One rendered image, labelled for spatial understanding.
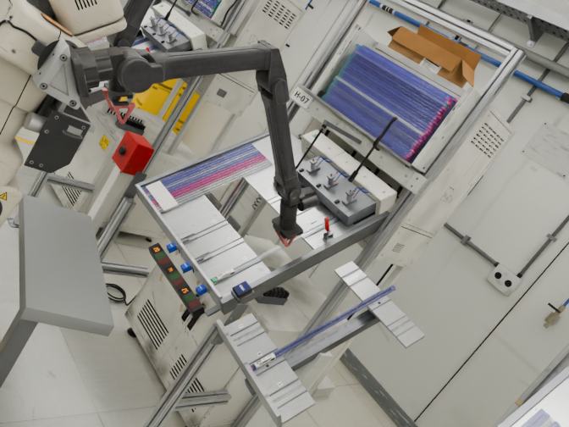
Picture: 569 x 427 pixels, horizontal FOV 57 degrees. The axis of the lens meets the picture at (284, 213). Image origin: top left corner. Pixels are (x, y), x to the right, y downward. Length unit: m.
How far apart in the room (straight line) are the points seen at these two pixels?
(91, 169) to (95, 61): 1.89
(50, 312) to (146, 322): 1.05
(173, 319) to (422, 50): 1.59
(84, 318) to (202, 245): 0.54
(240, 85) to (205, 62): 1.82
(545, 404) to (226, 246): 1.08
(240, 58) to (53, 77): 0.44
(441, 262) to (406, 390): 0.82
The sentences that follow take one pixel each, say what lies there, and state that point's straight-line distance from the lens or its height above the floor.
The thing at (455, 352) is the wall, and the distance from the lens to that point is 3.39.
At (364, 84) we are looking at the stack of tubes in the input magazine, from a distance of 2.14.
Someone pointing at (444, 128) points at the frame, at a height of 1.55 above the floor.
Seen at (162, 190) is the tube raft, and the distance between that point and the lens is 2.11.
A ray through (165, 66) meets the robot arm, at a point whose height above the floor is 1.28.
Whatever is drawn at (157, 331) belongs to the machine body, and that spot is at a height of 0.17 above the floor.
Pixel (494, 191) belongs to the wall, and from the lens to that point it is 3.42.
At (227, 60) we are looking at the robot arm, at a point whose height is 1.37.
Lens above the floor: 1.46
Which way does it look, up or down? 14 degrees down
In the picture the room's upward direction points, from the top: 34 degrees clockwise
